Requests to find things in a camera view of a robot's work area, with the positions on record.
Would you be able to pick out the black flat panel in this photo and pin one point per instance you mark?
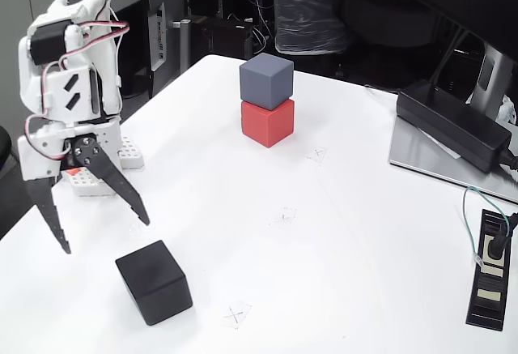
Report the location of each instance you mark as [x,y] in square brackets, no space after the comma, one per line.
[133,66]

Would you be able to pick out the crumpled white plastic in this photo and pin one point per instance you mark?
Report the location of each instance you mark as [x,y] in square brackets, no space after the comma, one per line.
[509,111]

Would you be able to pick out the clear tape with X mark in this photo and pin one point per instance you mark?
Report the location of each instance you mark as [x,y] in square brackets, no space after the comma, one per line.
[236,314]
[285,217]
[317,154]

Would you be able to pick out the black power plug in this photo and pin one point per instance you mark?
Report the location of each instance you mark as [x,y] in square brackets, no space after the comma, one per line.
[495,246]

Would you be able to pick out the black office chair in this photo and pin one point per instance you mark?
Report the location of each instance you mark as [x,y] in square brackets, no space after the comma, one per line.
[3,147]

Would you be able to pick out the grey block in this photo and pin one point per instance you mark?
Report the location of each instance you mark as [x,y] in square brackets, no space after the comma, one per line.
[265,80]

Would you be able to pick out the black block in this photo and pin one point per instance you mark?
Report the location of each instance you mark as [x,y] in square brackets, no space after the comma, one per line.
[154,281]

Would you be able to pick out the black power adapter brick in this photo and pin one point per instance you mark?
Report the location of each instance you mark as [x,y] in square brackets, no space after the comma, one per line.
[449,123]

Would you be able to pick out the black equipment case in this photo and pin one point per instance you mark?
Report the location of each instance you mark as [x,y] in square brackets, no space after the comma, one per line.
[218,38]

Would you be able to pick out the silver monitor stand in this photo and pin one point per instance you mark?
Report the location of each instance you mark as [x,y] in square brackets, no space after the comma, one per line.
[421,155]

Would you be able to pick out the black power strip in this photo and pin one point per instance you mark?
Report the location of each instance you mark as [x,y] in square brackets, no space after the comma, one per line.
[485,309]

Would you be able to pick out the plastic wrapped black bin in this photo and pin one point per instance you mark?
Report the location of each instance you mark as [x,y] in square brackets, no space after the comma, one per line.
[307,18]

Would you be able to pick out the red block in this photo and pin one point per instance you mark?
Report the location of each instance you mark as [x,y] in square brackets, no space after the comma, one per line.
[269,127]

